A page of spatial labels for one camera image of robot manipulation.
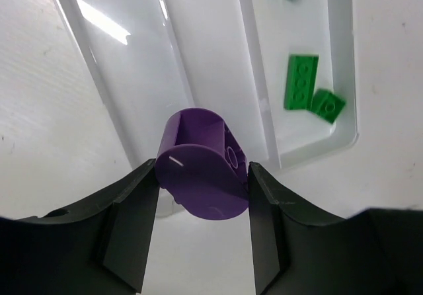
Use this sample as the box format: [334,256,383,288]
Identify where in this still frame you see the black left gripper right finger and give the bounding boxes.
[248,162,422,294]

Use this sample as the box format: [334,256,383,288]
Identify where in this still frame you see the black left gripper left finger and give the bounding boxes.
[1,159,159,294]

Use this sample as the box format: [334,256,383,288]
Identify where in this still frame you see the purple lego piece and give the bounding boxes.
[155,108,249,220]

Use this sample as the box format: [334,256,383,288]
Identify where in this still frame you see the green lego brick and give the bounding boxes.
[310,89,346,124]
[284,54,319,110]

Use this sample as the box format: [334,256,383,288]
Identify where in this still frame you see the white compartment tray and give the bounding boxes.
[42,0,360,218]

